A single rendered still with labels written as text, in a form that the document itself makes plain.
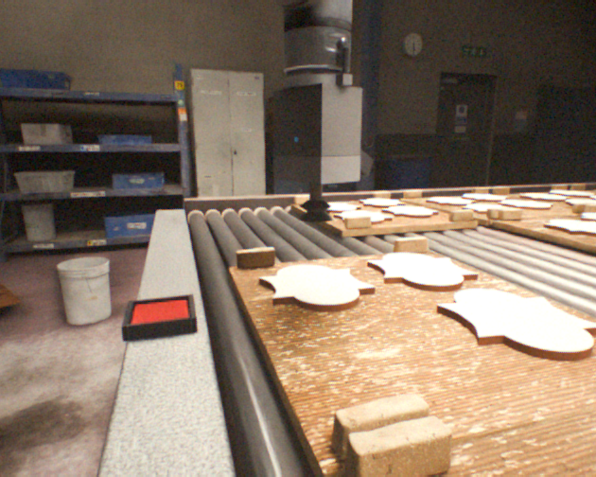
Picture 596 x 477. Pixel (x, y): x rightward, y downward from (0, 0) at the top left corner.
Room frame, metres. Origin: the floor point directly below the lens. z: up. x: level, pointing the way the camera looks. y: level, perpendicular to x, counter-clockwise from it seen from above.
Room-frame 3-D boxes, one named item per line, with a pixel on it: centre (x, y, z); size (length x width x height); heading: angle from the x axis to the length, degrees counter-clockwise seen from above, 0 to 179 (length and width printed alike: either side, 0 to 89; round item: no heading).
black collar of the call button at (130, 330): (0.44, 0.16, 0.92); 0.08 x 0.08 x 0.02; 17
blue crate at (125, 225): (4.49, 1.85, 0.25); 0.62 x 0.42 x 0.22; 117
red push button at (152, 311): (0.44, 0.16, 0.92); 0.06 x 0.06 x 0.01; 17
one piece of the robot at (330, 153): (0.50, -0.04, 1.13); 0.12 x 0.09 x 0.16; 131
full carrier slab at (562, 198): (1.32, -0.91, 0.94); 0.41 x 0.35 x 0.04; 17
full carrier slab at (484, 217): (1.22, -0.56, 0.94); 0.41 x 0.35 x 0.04; 16
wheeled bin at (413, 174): (5.76, -1.49, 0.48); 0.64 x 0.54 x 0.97; 105
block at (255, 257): (0.59, 0.07, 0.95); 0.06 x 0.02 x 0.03; 107
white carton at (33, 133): (4.26, 2.55, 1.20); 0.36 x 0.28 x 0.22; 97
